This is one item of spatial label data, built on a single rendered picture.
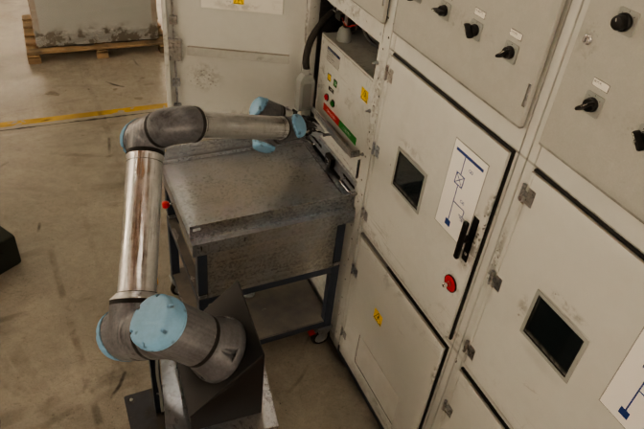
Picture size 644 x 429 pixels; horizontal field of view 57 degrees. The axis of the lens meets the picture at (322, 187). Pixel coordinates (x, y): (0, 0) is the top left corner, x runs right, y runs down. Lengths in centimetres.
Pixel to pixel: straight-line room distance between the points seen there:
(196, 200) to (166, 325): 96
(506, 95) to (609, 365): 68
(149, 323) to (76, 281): 180
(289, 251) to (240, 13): 105
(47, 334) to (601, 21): 269
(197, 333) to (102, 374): 138
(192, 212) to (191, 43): 81
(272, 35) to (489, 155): 138
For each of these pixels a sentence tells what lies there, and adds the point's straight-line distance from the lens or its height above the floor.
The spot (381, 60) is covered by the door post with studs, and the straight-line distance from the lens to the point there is 211.
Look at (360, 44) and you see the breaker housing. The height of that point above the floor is 139.
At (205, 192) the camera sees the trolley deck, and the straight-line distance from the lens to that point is 250.
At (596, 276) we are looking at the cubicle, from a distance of 148.
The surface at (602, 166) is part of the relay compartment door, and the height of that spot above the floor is 170.
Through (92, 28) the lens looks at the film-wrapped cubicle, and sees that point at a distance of 573.
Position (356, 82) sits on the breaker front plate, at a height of 132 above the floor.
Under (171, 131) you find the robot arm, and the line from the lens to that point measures 185.
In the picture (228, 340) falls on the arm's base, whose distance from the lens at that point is 171.
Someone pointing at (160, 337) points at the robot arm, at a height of 113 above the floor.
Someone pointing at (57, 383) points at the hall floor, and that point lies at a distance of 301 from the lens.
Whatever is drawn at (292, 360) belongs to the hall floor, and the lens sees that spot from 297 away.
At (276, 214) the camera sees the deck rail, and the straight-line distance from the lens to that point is 233.
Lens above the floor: 235
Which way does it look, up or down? 36 degrees down
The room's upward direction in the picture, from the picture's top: 7 degrees clockwise
